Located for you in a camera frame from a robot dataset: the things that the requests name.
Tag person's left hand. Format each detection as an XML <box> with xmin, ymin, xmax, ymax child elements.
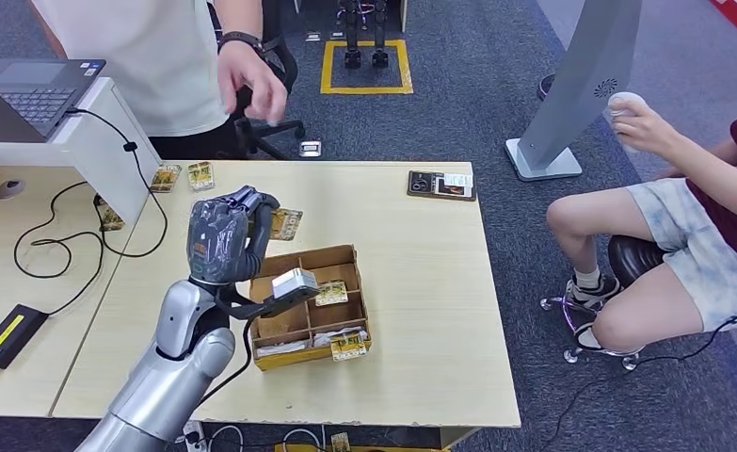
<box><xmin>216</xmin><ymin>40</ymin><xmax>289</xmax><ymax>126</ymax></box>

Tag seated person's right hand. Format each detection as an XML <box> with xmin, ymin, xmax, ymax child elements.
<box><xmin>609</xmin><ymin>98</ymin><xmax>681</xmax><ymax>158</ymax></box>

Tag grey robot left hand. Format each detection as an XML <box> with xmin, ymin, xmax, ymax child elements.
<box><xmin>185</xmin><ymin>185</ymin><xmax>280</xmax><ymax>287</ymax></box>

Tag white round handheld controller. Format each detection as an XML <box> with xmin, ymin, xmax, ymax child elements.
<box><xmin>605</xmin><ymin>91</ymin><xmax>646</xmax><ymax>154</ymax></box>

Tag wooden compartment organizer box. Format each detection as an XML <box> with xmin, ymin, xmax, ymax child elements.
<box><xmin>248</xmin><ymin>243</ymin><xmax>374</xmax><ymax>373</ymax></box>

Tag seated person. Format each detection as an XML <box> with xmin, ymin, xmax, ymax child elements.
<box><xmin>544</xmin><ymin>91</ymin><xmax>737</xmax><ymax>357</ymax></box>

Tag white plastic card sleeve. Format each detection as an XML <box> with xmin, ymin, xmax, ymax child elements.
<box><xmin>255</xmin><ymin>339</ymin><xmax>310</xmax><ymax>358</ymax></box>
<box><xmin>312</xmin><ymin>326</ymin><xmax>369</xmax><ymax>348</ymax></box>

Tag black wrist watch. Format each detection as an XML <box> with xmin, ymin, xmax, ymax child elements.
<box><xmin>217</xmin><ymin>31</ymin><xmax>267</xmax><ymax>55</ymax></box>

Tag black office chair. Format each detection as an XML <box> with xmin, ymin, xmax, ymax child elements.
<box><xmin>233</xmin><ymin>0</ymin><xmax>307</xmax><ymax>161</ymax></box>

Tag grey leaning kiosk stand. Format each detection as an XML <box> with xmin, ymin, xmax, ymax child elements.
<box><xmin>504</xmin><ymin>0</ymin><xmax>644</xmax><ymax>183</ymax></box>

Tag black humanoid robot legs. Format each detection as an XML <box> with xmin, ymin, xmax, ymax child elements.
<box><xmin>336</xmin><ymin>0</ymin><xmax>391</xmax><ymax>70</ymax></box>

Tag black stool chrome base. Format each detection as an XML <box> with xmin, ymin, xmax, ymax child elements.
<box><xmin>539</xmin><ymin>234</ymin><xmax>667</xmax><ymax>372</ymax></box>

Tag white desk riser shelf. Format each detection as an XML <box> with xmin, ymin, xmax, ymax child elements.
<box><xmin>0</xmin><ymin>77</ymin><xmax>162</xmax><ymax>226</ymax></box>

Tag white power strip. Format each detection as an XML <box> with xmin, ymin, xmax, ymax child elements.
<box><xmin>181</xmin><ymin>421</ymin><xmax>207</xmax><ymax>447</ymax></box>

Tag black smartphone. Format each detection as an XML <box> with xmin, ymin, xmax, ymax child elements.
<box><xmin>406</xmin><ymin>169</ymin><xmax>478</xmax><ymax>202</ymax></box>

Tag grey laptop computer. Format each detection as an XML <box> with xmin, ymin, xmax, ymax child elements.
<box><xmin>0</xmin><ymin>58</ymin><xmax>107</xmax><ymax>145</ymax></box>

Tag black power adapter yellow label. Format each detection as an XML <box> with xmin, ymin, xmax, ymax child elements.
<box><xmin>0</xmin><ymin>303</ymin><xmax>50</xmax><ymax>391</ymax></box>

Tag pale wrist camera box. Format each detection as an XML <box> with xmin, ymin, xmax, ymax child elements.
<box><xmin>271</xmin><ymin>267</ymin><xmax>321</xmax><ymax>300</ymax></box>

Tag black power cable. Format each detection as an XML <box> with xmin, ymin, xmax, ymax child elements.
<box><xmin>13</xmin><ymin>106</ymin><xmax>169</xmax><ymax>316</ymax></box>

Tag thin black floor cable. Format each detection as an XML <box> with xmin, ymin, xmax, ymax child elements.
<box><xmin>541</xmin><ymin>258</ymin><xmax>737</xmax><ymax>452</ymax></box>

